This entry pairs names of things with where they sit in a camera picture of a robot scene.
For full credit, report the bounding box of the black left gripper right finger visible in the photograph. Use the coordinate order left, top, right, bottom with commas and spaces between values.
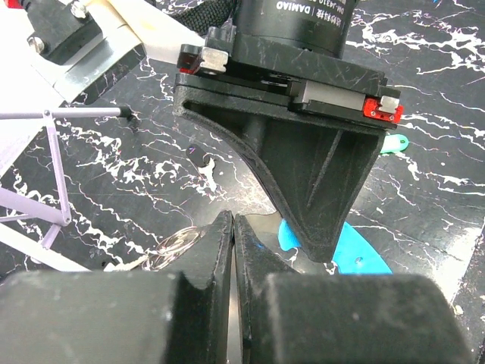
233, 215, 472, 363

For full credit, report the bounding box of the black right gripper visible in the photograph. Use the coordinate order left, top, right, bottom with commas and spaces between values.
174, 1, 404, 262

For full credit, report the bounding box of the key with green tag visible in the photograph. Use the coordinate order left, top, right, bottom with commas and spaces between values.
380, 134, 409, 154

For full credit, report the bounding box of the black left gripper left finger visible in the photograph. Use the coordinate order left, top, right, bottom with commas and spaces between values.
1, 211, 233, 363

